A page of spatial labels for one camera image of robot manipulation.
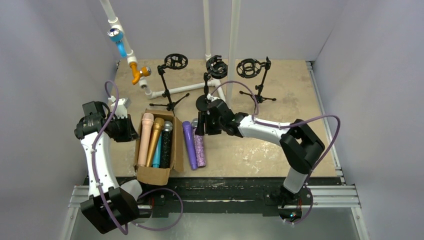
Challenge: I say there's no glitter purple microphone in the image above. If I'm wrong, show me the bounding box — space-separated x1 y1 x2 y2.
191 118 207 168

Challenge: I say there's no pink microphone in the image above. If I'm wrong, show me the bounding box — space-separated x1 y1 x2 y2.
137 112 154 167

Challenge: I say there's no gold microphone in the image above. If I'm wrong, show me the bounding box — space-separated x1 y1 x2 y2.
145 117 165 167

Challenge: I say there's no black glitter microphone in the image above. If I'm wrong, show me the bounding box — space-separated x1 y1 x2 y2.
159 121 173 169

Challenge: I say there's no black round-base mic stand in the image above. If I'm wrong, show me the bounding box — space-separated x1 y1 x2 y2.
195 55 228 112

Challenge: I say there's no light blue microphone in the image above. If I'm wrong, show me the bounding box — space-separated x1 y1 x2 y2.
151 133 162 168

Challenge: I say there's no brown cardboard box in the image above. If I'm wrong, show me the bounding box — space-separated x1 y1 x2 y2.
134 109 185 186

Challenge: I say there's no black tripod mic stand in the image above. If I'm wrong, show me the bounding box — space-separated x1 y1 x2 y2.
236 56 277 104
149 53 191 114

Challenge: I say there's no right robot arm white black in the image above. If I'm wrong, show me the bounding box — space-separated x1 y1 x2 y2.
195 95 325 194

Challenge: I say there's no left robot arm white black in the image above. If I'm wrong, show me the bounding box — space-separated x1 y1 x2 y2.
74 101 143 234

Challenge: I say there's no orange toy microphone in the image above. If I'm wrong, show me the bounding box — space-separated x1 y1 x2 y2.
129 61 152 85

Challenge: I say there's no blue toy microphone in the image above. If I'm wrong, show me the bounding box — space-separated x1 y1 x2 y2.
107 27 127 58

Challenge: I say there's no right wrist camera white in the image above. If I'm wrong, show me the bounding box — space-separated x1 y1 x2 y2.
206 93 221 103

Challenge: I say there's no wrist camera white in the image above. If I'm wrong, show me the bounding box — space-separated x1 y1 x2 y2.
206 93 221 103
108 95 131 119

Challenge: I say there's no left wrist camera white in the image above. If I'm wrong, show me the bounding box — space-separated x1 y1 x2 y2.
108 95 131 119

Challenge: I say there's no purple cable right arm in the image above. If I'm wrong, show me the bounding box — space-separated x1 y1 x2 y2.
210 80 341 226

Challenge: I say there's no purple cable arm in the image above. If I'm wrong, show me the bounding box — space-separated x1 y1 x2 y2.
90 80 184 236
210 80 341 226

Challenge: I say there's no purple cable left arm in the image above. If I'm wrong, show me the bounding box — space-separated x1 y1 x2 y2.
90 80 184 236

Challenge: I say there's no black table edge rail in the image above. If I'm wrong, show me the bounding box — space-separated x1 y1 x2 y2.
82 176 342 219

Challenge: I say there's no white PVC pipe frame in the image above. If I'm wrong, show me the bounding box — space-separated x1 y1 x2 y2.
99 0 241 107

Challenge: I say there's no aluminium frame rail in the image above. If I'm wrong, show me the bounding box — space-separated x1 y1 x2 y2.
59 183 369 240

